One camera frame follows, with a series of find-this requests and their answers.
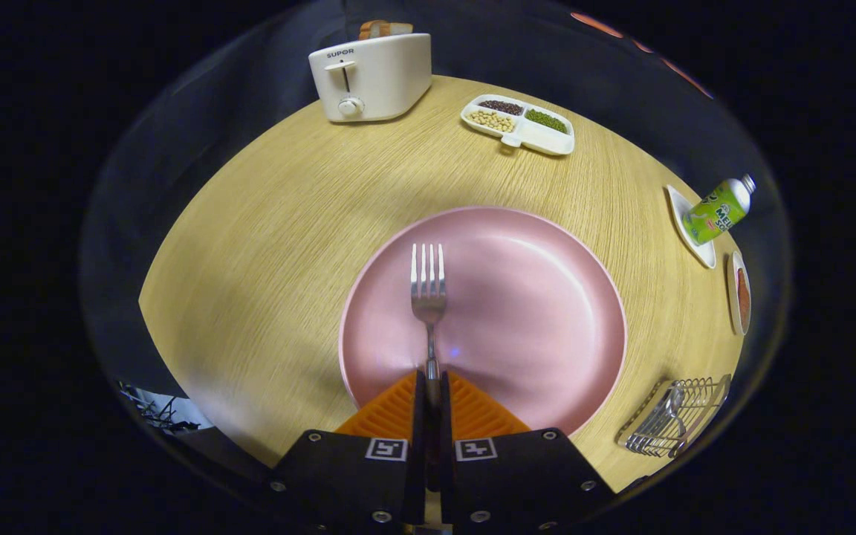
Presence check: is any fork with wooden handle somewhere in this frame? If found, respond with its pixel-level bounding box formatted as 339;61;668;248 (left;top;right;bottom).
410;243;448;409

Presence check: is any white divided snack dish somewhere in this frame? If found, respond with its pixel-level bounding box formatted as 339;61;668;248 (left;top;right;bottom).
461;94;576;157

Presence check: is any black cable bundle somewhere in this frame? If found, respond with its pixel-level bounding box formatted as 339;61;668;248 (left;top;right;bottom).
117;381;202;433

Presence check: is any white toaster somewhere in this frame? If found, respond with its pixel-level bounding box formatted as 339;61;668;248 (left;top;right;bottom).
308;33;433;123

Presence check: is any red sausage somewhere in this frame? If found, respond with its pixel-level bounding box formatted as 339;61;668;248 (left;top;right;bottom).
736;267;751;331

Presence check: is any green soda bottle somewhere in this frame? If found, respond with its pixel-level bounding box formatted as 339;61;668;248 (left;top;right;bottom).
681;174;757;246

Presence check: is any yellow soybeans pile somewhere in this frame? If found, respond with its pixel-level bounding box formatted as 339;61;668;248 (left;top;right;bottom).
467;110;516;134

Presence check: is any green mung beans pile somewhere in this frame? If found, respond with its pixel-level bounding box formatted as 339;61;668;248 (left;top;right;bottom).
525;109;569;134

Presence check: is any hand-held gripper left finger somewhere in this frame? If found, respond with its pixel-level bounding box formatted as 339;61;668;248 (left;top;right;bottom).
268;370;427;532

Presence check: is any white oval dish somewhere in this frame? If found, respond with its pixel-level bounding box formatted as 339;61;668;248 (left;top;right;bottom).
726;250;753;336

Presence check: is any pink plate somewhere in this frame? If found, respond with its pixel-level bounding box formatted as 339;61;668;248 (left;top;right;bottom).
338;206;628;438

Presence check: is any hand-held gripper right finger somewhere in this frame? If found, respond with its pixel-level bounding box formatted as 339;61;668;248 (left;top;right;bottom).
439;370;617;532

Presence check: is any white coaster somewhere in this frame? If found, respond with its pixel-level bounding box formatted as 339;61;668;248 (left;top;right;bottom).
666;184;717;269

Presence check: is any metal wire basket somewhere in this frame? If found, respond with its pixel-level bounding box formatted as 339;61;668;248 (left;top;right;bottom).
616;374;732;458

